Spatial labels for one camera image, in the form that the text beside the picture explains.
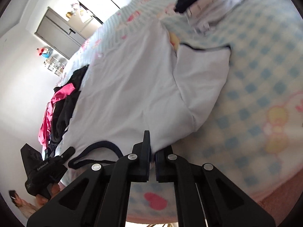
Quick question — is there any light grey navy-trimmed t-shirt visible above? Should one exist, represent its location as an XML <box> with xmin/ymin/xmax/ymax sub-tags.
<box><xmin>62</xmin><ymin>19</ymin><xmax>231</xmax><ymax>170</ymax></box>

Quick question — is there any white folded clothes stack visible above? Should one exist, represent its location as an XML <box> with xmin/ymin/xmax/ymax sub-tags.
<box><xmin>185</xmin><ymin>0</ymin><xmax>244</xmax><ymax>34</ymax></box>

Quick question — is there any operator left hand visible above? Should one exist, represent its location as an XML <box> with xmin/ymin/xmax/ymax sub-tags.
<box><xmin>35</xmin><ymin>183</ymin><xmax>61</xmax><ymax>208</ymax></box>

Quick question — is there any black garment pile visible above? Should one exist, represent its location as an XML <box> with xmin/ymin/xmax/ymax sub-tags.
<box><xmin>43</xmin><ymin>66</ymin><xmax>88</xmax><ymax>158</ymax></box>

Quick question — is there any pink garment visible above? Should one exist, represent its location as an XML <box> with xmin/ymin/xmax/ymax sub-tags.
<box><xmin>38</xmin><ymin>83</ymin><xmax>75</xmax><ymax>149</ymax></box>

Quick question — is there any blue checkered cartoon blanket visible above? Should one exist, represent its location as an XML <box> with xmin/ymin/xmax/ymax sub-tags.
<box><xmin>56</xmin><ymin>0</ymin><xmax>303</xmax><ymax>224</ymax></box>

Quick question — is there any white shelf with trinkets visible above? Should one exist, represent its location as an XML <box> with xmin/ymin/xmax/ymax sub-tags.
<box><xmin>44</xmin><ymin>56</ymin><xmax>66</xmax><ymax>76</ymax></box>

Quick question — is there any red blue plush toy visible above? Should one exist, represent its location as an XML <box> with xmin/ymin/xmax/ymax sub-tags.
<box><xmin>37</xmin><ymin>47</ymin><xmax>53</xmax><ymax>58</ymax></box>

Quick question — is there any white wardrobe door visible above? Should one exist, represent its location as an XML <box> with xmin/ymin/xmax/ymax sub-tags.
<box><xmin>35</xmin><ymin>7</ymin><xmax>86</xmax><ymax>59</ymax></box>

